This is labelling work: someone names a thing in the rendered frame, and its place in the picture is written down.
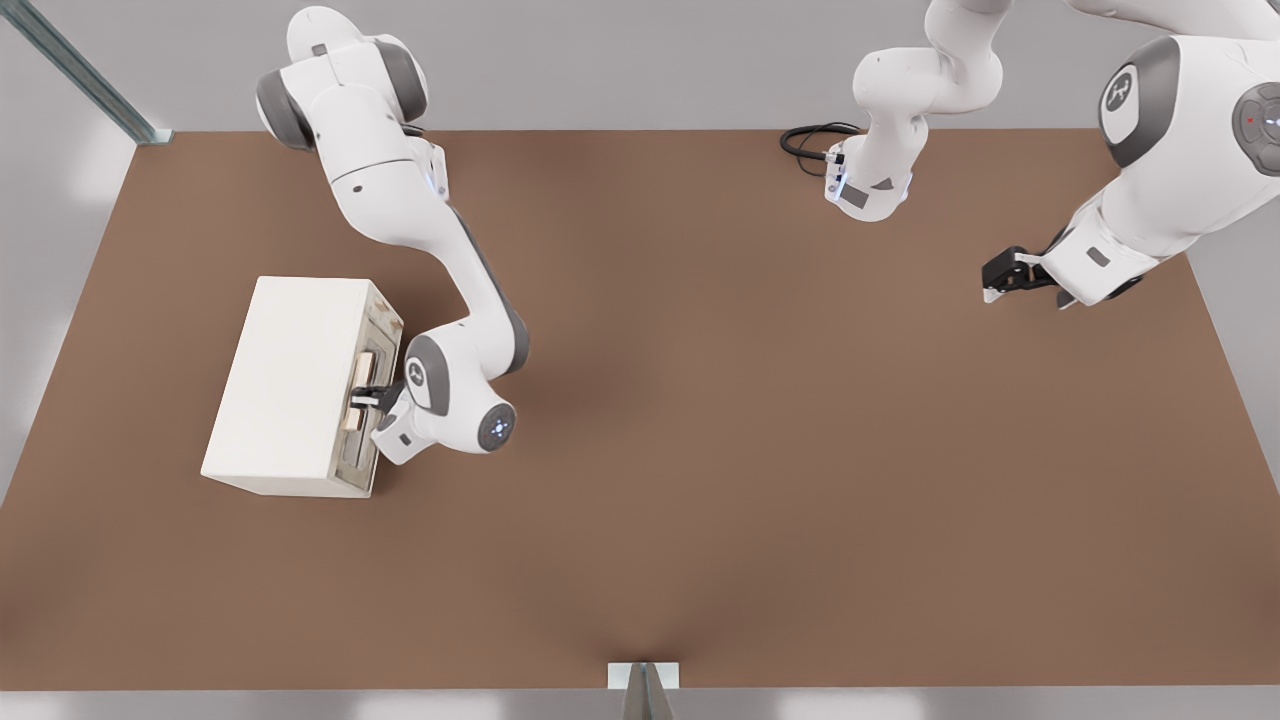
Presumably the pale oven door handle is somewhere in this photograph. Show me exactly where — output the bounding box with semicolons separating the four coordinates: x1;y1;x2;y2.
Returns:
342;349;379;434

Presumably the white oven door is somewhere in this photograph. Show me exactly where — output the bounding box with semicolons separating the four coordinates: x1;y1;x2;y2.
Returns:
333;282;406;500

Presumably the white oven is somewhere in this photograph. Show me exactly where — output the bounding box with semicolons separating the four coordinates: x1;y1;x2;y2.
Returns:
200;276;406;500

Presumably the black cable loop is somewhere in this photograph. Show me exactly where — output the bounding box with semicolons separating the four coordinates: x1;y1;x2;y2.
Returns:
779;122;867;178

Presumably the silver frame post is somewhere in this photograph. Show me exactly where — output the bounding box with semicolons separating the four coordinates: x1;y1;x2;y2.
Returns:
607;661;682;720
0;0;174;147

